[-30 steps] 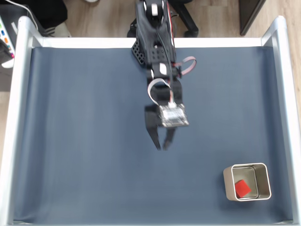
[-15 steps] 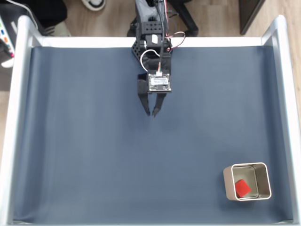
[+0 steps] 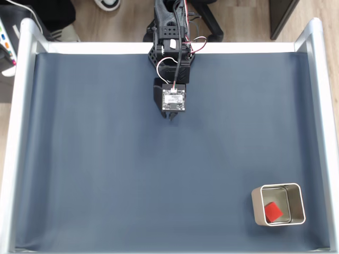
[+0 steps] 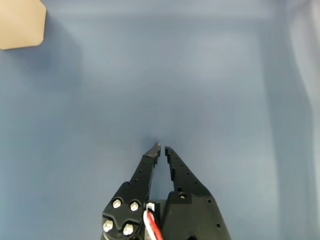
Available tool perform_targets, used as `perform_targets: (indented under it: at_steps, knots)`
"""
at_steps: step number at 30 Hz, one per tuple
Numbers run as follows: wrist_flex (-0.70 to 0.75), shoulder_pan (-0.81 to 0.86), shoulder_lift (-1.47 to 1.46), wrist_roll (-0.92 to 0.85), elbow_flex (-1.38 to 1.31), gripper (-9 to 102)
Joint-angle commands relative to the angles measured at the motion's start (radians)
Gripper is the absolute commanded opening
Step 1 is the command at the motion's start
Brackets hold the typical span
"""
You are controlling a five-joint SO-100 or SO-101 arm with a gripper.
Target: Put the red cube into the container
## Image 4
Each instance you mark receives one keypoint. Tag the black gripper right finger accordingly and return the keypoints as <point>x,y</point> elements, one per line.
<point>195,212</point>

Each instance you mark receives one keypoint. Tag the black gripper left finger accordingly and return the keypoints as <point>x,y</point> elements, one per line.
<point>125,200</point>

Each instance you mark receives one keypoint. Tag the square metal tin container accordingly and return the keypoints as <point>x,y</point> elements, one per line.
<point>20,22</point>

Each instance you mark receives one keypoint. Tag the dark blue table mat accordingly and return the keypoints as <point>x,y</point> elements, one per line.
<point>160,75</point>

